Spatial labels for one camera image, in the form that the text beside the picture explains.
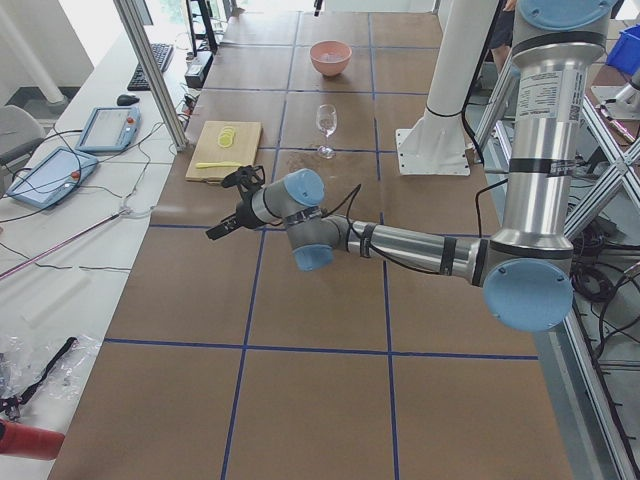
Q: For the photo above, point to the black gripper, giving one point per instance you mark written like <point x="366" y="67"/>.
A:
<point x="243" y="212"/>

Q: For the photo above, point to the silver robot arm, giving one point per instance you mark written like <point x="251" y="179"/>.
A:
<point x="523" y="268"/>

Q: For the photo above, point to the clear wine glass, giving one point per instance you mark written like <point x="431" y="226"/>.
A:
<point x="326" y="122"/>

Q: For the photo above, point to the clear ice cube pile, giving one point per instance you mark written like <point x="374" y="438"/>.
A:
<point x="330" y="57"/>

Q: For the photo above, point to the yellow plastic knife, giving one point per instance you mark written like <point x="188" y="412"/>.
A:
<point x="223" y="164"/>

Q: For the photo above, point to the bamboo cutting board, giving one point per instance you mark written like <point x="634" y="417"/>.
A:
<point x="244" y="150"/>

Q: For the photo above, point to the blue teach pendant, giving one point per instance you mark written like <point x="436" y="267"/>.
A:
<point x="53" y="178"/>
<point x="109" y="130"/>

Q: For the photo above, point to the black computer mouse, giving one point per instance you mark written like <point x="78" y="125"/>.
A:
<point x="127" y="100"/>

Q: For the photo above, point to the pink bowl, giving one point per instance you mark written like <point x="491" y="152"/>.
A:
<point x="330" y="70"/>

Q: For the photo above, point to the grey office chair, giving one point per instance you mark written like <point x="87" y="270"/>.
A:
<point x="21" y="134"/>

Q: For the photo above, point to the red fire extinguisher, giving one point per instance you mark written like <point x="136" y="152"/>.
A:
<point x="29" y="442"/>

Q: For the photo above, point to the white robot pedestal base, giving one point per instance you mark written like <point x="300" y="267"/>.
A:
<point x="436" y="145"/>

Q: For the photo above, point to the aluminium frame post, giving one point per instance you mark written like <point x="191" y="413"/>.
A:
<point x="135" y="30"/>

